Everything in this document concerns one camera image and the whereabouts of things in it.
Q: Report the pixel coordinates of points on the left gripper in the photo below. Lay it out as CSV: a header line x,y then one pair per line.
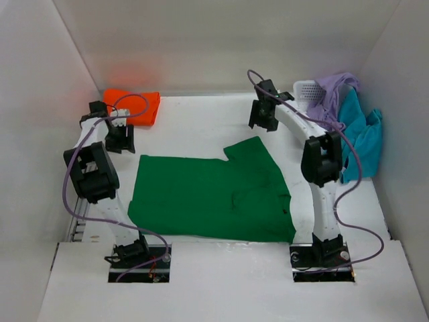
x,y
120,139

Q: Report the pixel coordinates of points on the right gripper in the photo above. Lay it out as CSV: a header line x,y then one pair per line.
x,y
262,114

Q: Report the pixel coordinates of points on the orange t shirt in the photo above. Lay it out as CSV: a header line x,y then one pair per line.
x,y
144,104

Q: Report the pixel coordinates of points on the green t shirt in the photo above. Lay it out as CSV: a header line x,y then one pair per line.
x,y
243,197

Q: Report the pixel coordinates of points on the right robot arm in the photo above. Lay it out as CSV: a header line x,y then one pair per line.
x,y
320,166

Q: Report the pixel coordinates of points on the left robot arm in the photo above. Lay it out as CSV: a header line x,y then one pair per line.
x,y
95,179

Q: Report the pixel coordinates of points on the white laundry basket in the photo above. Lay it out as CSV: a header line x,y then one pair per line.
x,y
307,93

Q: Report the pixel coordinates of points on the lilac t shirt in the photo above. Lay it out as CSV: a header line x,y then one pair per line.
x,y
327,108

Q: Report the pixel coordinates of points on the teal t shirt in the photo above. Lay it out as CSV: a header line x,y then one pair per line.
x,y
365,133

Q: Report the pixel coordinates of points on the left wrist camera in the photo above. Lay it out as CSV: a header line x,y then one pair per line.
x,y
119,117

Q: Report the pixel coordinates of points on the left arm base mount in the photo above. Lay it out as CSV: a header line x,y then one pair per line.
x,y
134,264

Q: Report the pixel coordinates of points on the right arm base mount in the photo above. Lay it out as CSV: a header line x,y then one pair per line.
x,y
307,266

